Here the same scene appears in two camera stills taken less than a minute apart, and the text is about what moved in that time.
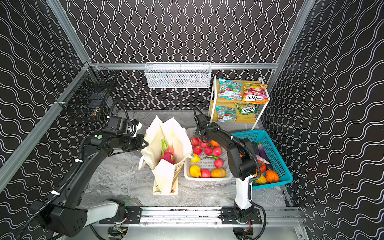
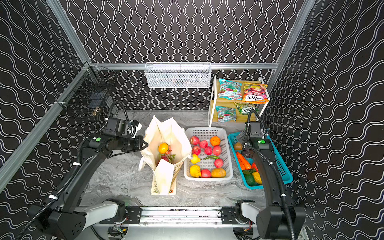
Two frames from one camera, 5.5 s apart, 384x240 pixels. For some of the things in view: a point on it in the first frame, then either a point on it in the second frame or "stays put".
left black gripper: x=139 y=142 stays put
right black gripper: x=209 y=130 → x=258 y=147
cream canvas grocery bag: x=165 y=176 stays put
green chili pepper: x=211 y=156 stays put
